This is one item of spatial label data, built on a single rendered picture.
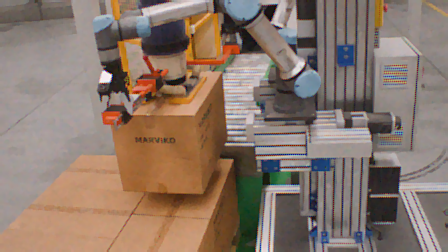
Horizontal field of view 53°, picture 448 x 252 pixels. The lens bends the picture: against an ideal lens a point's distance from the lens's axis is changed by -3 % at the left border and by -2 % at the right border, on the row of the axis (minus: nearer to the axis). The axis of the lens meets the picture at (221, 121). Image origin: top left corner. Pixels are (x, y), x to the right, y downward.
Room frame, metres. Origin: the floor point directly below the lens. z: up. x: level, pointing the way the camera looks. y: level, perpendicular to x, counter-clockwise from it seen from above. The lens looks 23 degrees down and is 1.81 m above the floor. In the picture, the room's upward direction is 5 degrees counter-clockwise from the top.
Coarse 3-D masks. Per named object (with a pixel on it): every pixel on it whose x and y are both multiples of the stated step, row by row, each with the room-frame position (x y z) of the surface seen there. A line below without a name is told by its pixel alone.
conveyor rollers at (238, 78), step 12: (240, 60) 4.49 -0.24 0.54; (252, 60) 4.46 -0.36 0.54; (264, 60) 4.42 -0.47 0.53; (228, 72) 4.14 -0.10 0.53; (240, 72) 4.05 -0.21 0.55; (252, 72) 4.02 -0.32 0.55; (264, 72) 3.99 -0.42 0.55; (228, 84) 3.78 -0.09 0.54; (240, 84) 3.76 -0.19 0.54; (252, 84) 3.73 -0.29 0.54; (228, 96) 3.48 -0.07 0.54; (240, 96) 3.45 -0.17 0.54; (252, 96) 3.43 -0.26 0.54; (228, 108) 3.23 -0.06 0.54; (240, 108) 3.21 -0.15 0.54; (252, 108) 3.19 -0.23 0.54; (228, 120) 2.97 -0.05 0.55; (240, 120) 2.95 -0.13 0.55; (228, 132) 2.78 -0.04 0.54; (240, 132) 2.76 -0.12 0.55
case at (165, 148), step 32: (224, 96) 2.40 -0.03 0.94; (128, 128) 1.90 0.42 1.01; (160, 128) 1.87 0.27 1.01; (192, 128) 1.83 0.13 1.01; (224, 128) 2.35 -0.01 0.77; (128, 160) 1.91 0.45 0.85; (160, 160) 1.87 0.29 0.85; (192, 160) 1.84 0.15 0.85; (160, 192) 1.88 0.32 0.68; (192, 192) 1.84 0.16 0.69
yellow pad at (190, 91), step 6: (198, 78) 2.25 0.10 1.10; (204, 78) 2.26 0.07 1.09; (198, 84) 2.17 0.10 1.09; (186, 90) 2.07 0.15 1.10; (192, 90) 2.08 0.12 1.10; (198, 90) 2.12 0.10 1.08; (174, 96) 2.02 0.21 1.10; (186, 96) 2.00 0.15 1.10; (192, 96) 2.02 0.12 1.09; (174, 102) 1.99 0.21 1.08; (180, 102) 1.98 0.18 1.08; (186, 102) 1.98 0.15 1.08
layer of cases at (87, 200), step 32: (96, 160) 2.55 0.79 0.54; (224, 160) 2.40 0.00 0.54; (64, 192) 2.19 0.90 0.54; (96, 192) 2.16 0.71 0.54; (128, 192) 2.13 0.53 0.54; (224, 192) 2.13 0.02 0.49; (32, 224) 1.90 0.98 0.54; (64, 224) 1.88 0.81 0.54; (96, 224) 1.86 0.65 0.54; (128, 224) 1.84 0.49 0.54; (160, 224) 1.82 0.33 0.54; (192, 224) 1.79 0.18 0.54; (224, 224) 2.06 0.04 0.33
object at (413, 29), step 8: (408, 0) 4.93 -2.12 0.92; (416, 0) 4.82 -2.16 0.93; (408, 8) 4.92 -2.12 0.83; (416, 8) 4.82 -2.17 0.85; (408, 16) 4.89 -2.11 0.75; (416, 16) 4.82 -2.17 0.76; (408, 24) 4.86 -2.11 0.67; (416, 24) 4.82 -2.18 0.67; (408, 32) 4.85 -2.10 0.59; (416, 32) 4.82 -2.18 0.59; (408, 40) 4.84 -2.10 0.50; (416, 40) 4.82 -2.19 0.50
